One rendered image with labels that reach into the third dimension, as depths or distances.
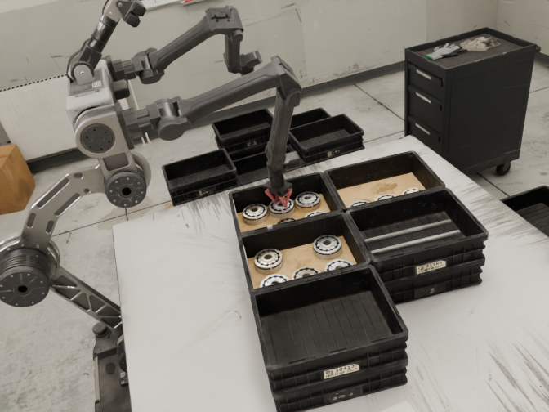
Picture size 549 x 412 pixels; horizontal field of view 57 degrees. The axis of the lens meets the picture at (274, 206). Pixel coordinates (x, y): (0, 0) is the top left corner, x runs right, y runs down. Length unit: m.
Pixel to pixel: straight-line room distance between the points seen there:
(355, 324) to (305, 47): 3.71
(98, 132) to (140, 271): 0.84
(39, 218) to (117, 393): 0.84
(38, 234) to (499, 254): 1.71
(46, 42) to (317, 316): 3.54
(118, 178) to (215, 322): 0.61
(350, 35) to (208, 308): 3.71
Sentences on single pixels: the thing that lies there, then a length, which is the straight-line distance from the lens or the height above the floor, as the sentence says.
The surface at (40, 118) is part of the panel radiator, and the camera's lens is 4.69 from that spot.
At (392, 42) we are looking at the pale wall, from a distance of 5.39.
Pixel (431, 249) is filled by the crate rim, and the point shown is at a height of 0.93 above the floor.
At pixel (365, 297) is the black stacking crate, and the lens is 1.67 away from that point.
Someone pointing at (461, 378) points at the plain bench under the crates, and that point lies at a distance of 1.66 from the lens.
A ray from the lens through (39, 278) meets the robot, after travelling 2.02.
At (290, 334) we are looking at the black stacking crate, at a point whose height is 0.83.
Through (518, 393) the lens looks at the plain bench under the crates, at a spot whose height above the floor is 0.70.
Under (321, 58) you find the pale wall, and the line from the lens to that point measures 5.08.
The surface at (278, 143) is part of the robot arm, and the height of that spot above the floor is 1.20.
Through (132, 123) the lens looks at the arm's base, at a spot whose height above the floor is 1.47.
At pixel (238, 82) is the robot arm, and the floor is 1.50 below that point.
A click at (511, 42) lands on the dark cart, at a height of 0.86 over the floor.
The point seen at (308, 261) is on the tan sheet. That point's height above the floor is 0.83.
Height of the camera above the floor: 2.03
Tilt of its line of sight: 35 degrees down
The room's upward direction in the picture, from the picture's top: 10 degrees counter-clockwise
